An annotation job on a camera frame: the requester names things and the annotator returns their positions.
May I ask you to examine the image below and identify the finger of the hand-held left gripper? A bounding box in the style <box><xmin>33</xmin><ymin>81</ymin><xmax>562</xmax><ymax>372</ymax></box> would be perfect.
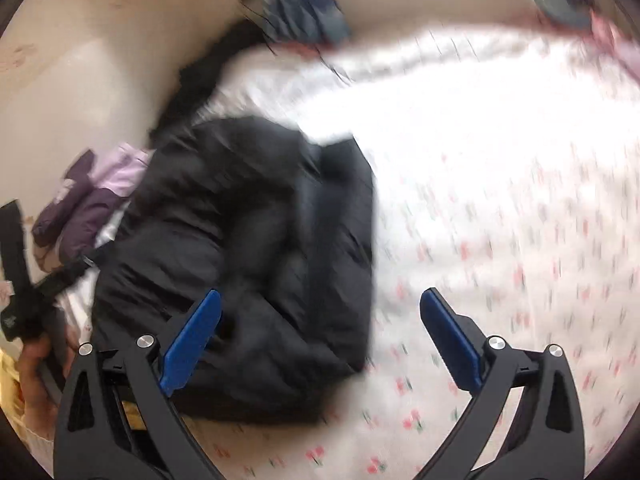
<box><xmin>32</xmin><ymin>256</ymin><xmax>99</xmax><ymax>302</ymax></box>
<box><xmin>0</xmin><ymin>200</ymin><xmax>32</xmax><ymax>296</ymax></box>

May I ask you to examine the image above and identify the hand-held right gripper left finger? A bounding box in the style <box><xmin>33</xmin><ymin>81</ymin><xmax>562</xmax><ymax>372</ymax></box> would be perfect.
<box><xmin>52</xmin><ymin>289</ymin><xmax>223</xmax><ymax>480</ymax></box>

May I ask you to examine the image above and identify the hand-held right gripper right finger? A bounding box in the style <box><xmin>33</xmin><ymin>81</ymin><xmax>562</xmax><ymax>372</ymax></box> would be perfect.
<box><xmin>415</xmin><ymin>287</ymin><xmax>586</xmax><ymax>480</ymax></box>

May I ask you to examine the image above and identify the black puffer jacket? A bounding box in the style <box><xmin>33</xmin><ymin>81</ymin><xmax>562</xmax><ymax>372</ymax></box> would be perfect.
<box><xmin>90</xmin><ymin>116</ymin><xmax>377</xmax><ymax>423</ymax></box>

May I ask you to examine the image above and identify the person's left hand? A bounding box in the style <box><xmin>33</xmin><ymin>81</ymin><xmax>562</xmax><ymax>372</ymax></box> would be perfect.
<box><xmin>17</xmin><ymin>334</ymin><xmax>63</xmax><ymax>427</ymax></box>

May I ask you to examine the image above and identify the purple jacket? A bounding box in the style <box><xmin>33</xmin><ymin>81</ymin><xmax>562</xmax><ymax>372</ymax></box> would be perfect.
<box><xmin>31</xmin><ymin>142</ymin><xmax>153</xmax><ymax>266</ymax></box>

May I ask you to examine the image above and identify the white cherry print duvet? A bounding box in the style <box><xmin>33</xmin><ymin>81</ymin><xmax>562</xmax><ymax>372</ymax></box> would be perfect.
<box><xmin>65</xmin><ymin>25</ymin><xmax>640</xmax><ymax>480</ymax></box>

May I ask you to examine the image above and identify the dark coat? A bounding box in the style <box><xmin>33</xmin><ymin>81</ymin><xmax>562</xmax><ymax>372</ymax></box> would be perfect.
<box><xmin>147</xmin><ymin>20</ymin><xmax>266</xmax><ymax>146</ymax></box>

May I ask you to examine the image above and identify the white bed headboard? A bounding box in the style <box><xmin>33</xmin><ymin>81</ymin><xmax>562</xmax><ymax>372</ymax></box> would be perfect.
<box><xmin>330</xmin><ymin>0</ymin><xmax>551</xmax><ymax>46</ymax></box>

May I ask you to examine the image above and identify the pink blanket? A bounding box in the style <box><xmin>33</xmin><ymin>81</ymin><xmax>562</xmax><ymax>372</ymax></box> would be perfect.
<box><xmin>590</xmin><ymin>10</ymin><xmax>640</xmax><ymax>73</ymax></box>

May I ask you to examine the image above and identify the blue patterned pillow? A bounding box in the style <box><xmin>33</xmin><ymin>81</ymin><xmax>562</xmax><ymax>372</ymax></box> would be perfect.
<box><xmin>260</xmin><ymin>0</ymin><xmax>351</xmax><ymax>46</ymax></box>

